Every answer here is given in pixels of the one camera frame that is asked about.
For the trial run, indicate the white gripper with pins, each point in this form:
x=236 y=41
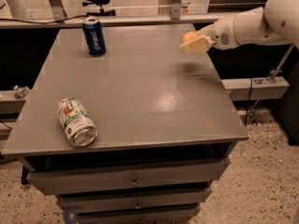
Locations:
x=221 y=34

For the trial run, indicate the orange fruit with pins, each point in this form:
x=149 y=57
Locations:
x=188 y=37

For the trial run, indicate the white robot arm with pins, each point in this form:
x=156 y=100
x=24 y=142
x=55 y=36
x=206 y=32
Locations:
x=277 y=23

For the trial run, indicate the blue pepsi can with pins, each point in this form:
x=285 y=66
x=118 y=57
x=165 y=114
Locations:
x=92 y=30

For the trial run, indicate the white green soda can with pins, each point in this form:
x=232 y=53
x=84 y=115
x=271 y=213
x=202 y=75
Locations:
x=76 y=122

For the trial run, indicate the grey drawer cabinet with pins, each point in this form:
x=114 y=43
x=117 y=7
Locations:
x=148 y=101

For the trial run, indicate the top grey drawer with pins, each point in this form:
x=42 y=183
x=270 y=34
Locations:
x=141 y=175

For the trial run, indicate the grey drawer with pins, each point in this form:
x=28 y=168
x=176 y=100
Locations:
x=141 y=175
x=134 y=200
x=139 y=216

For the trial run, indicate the bottom grey drawer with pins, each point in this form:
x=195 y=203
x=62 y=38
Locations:
x=139 y=216

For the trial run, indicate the small crumpled clear object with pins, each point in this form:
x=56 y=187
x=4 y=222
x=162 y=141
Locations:
x=21 y=92

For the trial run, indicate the middle grey drawer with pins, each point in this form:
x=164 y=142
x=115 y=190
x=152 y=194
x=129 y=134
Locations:
x=134 y=200

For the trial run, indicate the grey metal rail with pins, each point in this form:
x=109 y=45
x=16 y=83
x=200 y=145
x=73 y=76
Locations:
x=111 y=21

